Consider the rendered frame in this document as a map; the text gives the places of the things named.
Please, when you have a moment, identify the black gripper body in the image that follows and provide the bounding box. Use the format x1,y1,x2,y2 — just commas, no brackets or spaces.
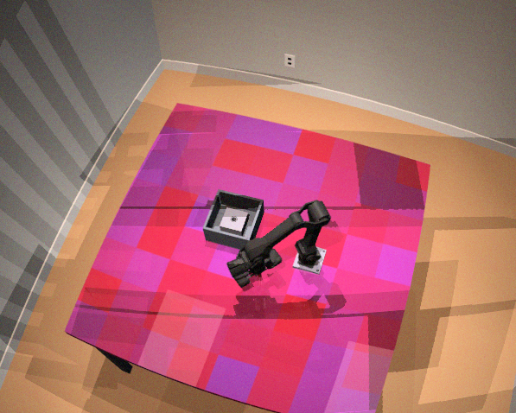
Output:
234,248,283,288

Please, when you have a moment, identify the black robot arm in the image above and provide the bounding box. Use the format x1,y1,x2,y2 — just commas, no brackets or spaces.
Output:
226,200,331,277

